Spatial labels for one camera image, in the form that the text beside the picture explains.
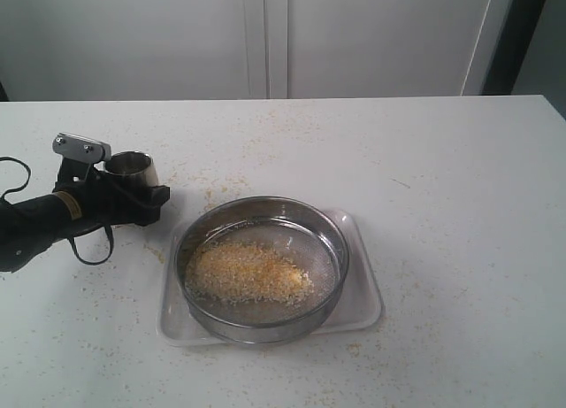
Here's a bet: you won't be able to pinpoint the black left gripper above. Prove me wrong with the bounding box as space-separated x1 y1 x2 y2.
53 158 171 231

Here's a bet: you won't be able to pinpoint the stainless steel cup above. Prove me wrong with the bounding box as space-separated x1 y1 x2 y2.
103 150 159 189

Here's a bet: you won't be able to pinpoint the yellow grain pile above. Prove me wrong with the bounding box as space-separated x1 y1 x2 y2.
186 242 314 305

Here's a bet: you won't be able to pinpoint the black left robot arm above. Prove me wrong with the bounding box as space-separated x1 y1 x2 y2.
1 159 155 273

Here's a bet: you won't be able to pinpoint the round steel mesh sieve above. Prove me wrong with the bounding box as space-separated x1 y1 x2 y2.
172 196 350 346

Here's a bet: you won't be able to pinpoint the white cabinet doors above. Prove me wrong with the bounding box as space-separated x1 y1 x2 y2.
1 0 511 101

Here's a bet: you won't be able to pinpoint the white plastic tray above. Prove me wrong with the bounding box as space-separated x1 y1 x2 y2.
157 208 385 347

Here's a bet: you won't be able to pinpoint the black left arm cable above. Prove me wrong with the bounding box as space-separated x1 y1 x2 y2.
0 156 117 266

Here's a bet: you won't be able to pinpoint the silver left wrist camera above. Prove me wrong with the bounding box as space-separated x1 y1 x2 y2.
52 133 111 165

